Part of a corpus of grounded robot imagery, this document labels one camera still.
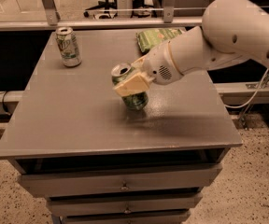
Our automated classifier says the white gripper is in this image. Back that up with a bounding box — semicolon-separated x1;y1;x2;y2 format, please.
113;41;183;97

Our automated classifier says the green soda can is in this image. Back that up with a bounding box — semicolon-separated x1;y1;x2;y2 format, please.
111;63;149;110

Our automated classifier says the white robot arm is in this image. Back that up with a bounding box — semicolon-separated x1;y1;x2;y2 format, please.
114;0;269;97

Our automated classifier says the white 7up can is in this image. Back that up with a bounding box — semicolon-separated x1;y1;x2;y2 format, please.
56;27;82;67

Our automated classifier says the green chip bag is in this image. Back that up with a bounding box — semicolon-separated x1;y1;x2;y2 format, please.
136;28;186;54

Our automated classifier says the grey drawer cabinet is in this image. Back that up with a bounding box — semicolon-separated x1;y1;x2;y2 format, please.
0;27;244;224

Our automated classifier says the top grey drawer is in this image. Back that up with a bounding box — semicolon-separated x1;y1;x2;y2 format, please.
19;163;222;197

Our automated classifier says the grey drawer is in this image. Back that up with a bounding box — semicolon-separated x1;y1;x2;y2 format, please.
64;210;191;224
47;192;203;217
19;163;222;197

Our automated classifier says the middle grey drawer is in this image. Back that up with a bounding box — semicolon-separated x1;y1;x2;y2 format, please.
47;192;203;217

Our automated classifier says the bottom grey drawer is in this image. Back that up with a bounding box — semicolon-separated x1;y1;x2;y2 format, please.
64;210;191;224

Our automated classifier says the metal railing frame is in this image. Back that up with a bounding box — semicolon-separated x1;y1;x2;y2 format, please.
0;0;269;33

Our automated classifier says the white cable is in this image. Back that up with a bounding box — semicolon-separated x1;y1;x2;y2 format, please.
223;68;269;110

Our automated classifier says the black cable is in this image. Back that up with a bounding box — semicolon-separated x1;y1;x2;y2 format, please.
1;91;11;115

